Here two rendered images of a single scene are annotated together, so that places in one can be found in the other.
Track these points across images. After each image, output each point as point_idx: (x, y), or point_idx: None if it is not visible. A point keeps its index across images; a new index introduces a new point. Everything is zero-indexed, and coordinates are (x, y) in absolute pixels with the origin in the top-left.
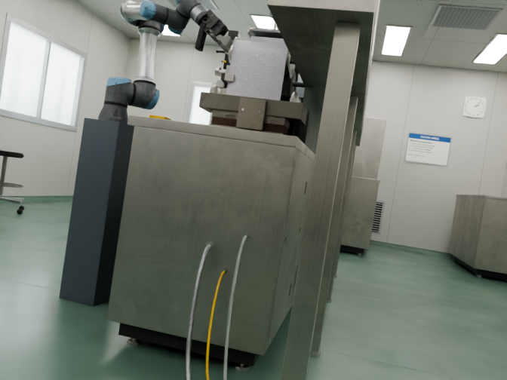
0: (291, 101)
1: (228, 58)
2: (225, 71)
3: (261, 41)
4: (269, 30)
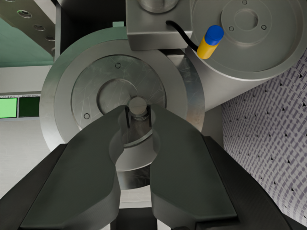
0: (52, 51)
1: (84, 70)
2: (125, 1)
3: (292, 209)
4: None
